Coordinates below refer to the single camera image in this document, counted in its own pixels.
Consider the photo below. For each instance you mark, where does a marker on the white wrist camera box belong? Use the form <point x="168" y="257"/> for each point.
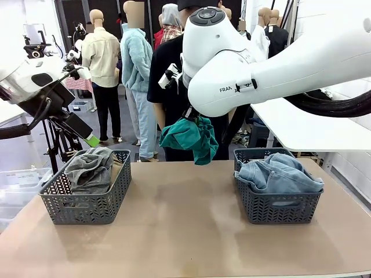
<point x="168" y="78"/>
<point x="84" y="73"/>

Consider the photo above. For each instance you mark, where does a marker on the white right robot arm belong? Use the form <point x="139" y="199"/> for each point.
<point x="290" y="72"/>

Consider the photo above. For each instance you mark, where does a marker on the mannequin in black coat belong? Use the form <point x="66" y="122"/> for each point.
<point x="276" y="40"/>

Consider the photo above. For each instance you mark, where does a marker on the light blue denim jeans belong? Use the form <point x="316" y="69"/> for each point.
<point x="284" y="176"/>

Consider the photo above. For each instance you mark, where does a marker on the person's right forearm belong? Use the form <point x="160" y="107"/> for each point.
<point x="160" y="116"/>

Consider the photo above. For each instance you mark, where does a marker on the table with red checked cloth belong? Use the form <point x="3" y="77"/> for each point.
<point x="84" y="85"/>

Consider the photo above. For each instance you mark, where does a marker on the teal green shorts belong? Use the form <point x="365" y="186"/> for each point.
<point x="185" y="136"/>

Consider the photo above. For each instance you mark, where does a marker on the clear plastic storage bin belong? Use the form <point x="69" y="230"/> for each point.
<point x="20" y="185"/>

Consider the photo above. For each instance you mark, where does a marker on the grey t-shirt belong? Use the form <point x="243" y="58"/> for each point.
<point x="90" y="173"/>

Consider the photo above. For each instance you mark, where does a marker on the black left wrist mount block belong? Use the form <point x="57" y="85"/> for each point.
<point x="55" y="100"/>

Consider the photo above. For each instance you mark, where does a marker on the mannequin in light blue fleece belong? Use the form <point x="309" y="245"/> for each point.
<point x="136" y="58"/>

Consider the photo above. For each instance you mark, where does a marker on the black camera tripod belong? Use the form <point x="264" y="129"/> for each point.
<point x="34" y="52"/>

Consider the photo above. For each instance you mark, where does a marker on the mannequin in red plaid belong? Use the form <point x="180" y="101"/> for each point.
<point x="169" y="32"/>

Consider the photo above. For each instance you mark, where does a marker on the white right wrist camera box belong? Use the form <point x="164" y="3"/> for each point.
<point x="168" y="78"/>

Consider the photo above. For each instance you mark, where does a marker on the mannequin in cream jacket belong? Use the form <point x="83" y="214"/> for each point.
<point x="100" y="52"/>

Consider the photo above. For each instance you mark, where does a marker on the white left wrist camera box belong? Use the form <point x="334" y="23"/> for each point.
<point x="84" y="73"/>

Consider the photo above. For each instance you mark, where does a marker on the small white table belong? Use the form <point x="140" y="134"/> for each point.
<point x="7" y="114"/>

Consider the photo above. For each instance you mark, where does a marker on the tan khaki shirt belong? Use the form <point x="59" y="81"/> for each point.
<point x="117" y="171"/>

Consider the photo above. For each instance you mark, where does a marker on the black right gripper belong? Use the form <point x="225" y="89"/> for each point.
<point x="191" y="114"/>

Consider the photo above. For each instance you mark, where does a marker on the grey leaning stand pole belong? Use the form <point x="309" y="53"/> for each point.
<point x="292" y="26"/>

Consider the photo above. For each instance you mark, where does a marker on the mannequin in white shirt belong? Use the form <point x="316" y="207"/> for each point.
<point x="261" y="40"/>

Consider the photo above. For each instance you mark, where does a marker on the grey plastic lattice basket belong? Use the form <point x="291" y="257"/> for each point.
<point x="87" y="214"/>
<point x="278" y="208"/>

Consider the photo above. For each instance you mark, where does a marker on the dark storage box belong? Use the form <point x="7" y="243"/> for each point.
<point x="259" y="134"/>

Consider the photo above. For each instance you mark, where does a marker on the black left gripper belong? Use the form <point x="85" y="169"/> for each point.
<point x="76" y="124"/>

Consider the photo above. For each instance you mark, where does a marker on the person in black t-shirt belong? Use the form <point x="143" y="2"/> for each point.
<point x="171" y="98"/>

